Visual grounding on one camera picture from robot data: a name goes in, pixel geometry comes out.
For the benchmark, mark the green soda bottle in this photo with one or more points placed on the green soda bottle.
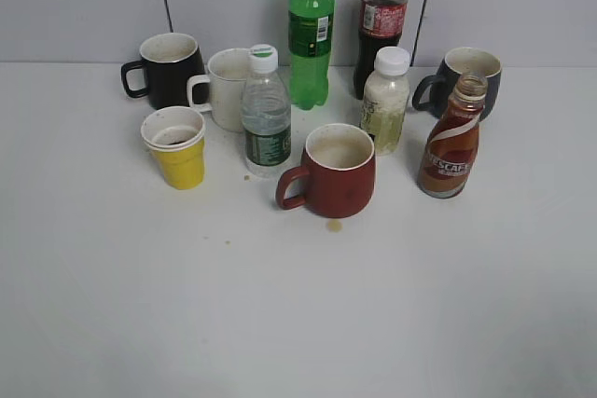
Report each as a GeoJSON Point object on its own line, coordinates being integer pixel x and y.
{"type": "Point", "coordinates": [310, 29]}

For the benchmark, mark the dark grey ceramic mug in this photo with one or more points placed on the dark grey ceramic mug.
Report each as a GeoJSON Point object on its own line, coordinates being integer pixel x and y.
{"type": "Point", "coordinates": [433, 91]}

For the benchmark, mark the white capped milky drink bottle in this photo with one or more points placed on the white capped milky drink bottle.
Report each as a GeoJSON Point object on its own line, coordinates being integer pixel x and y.
{"type": "Point", "coordinates": [386, 95]}

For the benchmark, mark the yellow paper cup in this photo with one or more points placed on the yellow paper cup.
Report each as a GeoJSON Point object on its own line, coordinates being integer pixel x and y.
{"type": "Point", "coordinates": [175, 138]}

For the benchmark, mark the brown Nescafe coffee bottle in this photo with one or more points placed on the brown Nescafe coffee bottle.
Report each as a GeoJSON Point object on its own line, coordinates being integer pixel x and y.
{"type": "Point", "coordinates": [452, 145]}

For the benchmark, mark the white ceramic mug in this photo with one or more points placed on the white ceramic mug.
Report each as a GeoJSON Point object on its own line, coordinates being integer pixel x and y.
{"type": "Point", "coordinates": [228, 70]}

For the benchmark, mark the clear water bottle green label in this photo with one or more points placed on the clear water bottle green label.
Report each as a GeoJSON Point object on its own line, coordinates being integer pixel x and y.
{"type": "Point", "coordinates": [266, 114]}

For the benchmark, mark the cola bottle red label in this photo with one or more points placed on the cola bottle red label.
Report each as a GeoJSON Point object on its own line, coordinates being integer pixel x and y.
{"type": "Point", "coordinates": [380, 25]}

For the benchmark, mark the black ceramic mug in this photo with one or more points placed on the black ceramic mug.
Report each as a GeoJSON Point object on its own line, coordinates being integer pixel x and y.
{"type": "Point", "coordinates": [167, 61]}

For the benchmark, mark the red ceramic mug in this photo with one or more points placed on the red ceramic mug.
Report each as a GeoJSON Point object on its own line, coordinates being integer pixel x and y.
{"type": "Point", "coordinates": [336, 174]}

